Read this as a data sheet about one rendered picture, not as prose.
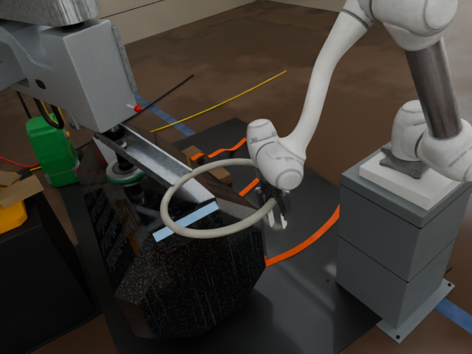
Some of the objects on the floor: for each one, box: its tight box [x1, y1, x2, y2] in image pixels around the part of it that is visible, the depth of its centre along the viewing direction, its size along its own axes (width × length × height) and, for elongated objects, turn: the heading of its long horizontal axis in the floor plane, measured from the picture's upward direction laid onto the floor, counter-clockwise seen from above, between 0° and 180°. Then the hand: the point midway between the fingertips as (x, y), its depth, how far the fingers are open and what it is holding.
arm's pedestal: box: [327, 141, 472, 344], centre depth 188 cm, size 50×50×80 cm
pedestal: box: [0, 167, 103, 354], centre depth 212 cm, size 66×66×74 cm
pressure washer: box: [16, 91, 85, 188], centre depth 316 cm, size 35×35×87 cm
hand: (277, 219), depth 144 cm, fingers closed on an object, 4 cm apart
